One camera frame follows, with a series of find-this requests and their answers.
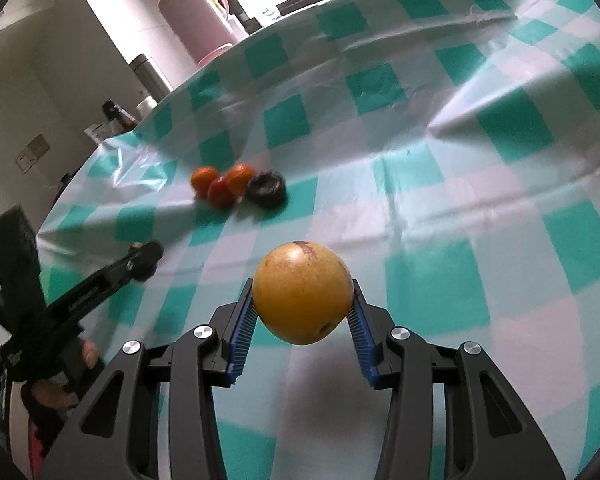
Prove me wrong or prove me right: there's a green white checkered tablecloth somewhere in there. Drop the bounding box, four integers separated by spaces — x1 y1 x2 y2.
30 0 600 480

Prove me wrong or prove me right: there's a steel thermos flask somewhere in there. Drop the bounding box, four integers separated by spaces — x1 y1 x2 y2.
129 53 174 104

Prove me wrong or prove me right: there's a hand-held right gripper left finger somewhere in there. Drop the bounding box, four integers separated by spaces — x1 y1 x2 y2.
39 280 259 480

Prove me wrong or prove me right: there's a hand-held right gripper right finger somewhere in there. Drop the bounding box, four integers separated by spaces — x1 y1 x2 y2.
347 280 566 480

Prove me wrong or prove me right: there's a yellow round fruit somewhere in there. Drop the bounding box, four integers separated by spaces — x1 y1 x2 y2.
252 241 355 346

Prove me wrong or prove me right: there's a dark purple mangosteen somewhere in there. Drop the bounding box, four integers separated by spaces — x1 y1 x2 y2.
246 171 287 207

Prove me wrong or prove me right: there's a dark small bottle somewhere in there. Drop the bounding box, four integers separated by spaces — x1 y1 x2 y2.
102 100 136 129

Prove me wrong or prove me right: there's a pink water bottle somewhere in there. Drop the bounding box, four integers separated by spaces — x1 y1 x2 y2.
158 0 235 67

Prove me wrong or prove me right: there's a small white plastic bottle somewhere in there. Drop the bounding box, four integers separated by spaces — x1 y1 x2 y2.
227 12 250 44

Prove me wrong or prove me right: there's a small orange tangerine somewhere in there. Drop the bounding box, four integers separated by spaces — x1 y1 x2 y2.
190 166 220 199
225 164 255 197

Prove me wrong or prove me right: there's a white wall socket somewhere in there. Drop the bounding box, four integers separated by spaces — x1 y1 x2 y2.
15 134 51 175

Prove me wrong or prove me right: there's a small dark red fruit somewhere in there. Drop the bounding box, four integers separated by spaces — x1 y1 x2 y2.
207 177 236 208

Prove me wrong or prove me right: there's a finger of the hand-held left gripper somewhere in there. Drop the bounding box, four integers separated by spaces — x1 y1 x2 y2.
42 240 165 323

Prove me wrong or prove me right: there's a person's left hand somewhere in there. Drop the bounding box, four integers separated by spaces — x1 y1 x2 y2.
22 339 100 456

